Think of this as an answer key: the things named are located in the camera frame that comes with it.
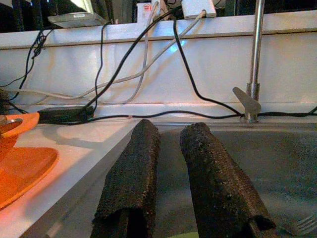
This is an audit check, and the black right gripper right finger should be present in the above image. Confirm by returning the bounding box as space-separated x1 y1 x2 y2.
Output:
179 122 277 238

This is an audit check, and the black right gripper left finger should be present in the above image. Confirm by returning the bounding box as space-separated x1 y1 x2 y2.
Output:
90 119 161 238

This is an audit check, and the orange plastic plate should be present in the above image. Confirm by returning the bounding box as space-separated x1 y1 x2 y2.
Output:
0 147 60 210

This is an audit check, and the orange plastic bowl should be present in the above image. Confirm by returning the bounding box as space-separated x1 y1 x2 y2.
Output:
0 112 41 149

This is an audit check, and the green plate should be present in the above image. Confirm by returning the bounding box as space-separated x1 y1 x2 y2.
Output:
170 232 199 238

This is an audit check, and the stainless steel sink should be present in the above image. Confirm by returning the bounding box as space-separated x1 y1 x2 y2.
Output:
22 120 317 238

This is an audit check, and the black power brick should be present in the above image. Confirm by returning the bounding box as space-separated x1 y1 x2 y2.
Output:
39 106 95 124

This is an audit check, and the metal fork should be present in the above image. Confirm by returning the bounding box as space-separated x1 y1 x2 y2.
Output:
293 214 317 236

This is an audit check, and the chrome gooseneck faucet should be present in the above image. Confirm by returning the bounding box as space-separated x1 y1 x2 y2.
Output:
232 0 265 124

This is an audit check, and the white adapter red print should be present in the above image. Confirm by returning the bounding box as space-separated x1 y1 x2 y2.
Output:
136 1 159 23

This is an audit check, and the silver flat device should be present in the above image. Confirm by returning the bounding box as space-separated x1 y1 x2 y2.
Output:
48 11 107 28

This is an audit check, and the white charger block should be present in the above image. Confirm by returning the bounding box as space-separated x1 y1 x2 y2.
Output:
181 0 217 20

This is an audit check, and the thin black counter cable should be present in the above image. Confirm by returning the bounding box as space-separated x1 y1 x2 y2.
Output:
58 110 317 124

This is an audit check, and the thick black brick cable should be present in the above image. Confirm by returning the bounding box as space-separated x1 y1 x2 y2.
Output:
84 9 183 112

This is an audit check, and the grey cable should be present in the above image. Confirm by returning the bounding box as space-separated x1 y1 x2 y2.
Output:
47 1 159 105

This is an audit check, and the white charger cable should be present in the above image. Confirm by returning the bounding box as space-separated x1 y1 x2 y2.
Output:
0 9 206 100

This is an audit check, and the thin black wall cable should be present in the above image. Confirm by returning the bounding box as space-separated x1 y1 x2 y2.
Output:
95 22 111 102

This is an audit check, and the black tangled cable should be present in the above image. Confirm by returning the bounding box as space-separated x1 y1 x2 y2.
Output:
0 29 54 90

